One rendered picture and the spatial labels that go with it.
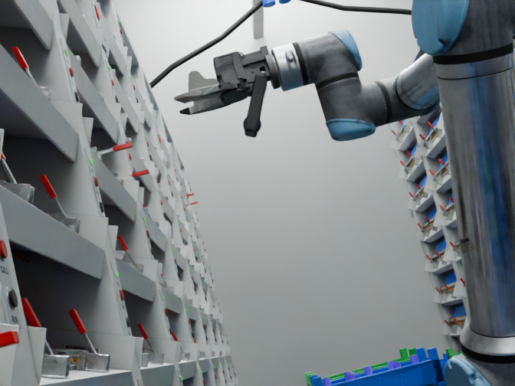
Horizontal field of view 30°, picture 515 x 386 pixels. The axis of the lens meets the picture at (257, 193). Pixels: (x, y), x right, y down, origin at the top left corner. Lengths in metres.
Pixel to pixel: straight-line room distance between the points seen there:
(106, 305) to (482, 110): 0.63
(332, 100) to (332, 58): 0.08
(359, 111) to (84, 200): 0.64
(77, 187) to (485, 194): 0.62
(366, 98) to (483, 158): 0.54
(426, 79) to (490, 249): 0.46
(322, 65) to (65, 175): 0.63
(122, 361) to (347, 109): 0.72
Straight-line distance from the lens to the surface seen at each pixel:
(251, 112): 1.90
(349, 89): 1.91
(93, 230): 1.50
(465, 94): 1.41
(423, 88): 1.84
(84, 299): 1.50
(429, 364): 2.33
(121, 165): 2.23
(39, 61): 1.58
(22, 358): 0.85
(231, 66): 1.93
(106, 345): 1.49
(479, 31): 1.39
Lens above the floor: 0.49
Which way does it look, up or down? 9 degrees up
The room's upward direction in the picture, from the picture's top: 14 degrees counter-clockwise
